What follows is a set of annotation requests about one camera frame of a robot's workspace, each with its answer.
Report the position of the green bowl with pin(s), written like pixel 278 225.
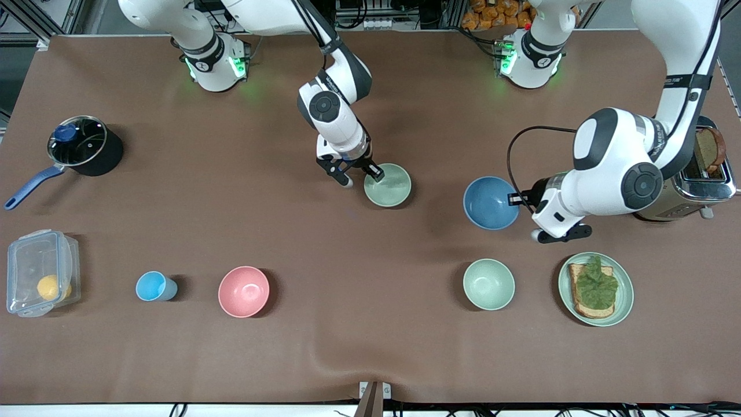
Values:
pixel 489 285
pixel 393 188

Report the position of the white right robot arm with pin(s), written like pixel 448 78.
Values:
pixel 341 124

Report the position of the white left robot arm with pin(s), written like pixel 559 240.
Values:
pixel 613 156

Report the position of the yellow lemon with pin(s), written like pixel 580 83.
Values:
pixel 49 288

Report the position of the bag of orange snacks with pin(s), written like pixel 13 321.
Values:
pixel 492 14

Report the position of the brown tablecloth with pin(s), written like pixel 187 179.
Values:
pixel 370 289

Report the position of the white power strip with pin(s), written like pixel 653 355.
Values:
pixel 371 23

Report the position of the metal table clamp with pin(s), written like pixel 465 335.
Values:
pixel 373 397

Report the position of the blue cup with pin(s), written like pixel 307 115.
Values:
pixel 151 286

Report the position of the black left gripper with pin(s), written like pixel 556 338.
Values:
pixel 536 189

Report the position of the cream and chrome toaster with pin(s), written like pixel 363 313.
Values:
pixel 703 188

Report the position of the green plate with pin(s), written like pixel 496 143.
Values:
pixel 625 295

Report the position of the green lettuce leaf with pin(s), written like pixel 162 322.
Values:
pixel 596 286

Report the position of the glass lid with blue knob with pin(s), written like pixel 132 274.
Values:
pixel 87 142

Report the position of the blue bowl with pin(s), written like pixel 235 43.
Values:
pixel 489 205

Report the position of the toast bread slice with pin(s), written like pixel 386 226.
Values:
pixel 579 272

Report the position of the brown bread slice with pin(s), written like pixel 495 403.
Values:
pixel 709 147

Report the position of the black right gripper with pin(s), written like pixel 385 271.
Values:
pixel 365 161

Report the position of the pink bowl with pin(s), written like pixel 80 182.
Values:
pixel 244 291

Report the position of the clear plastic food container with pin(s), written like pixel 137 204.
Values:
pixel 29 260

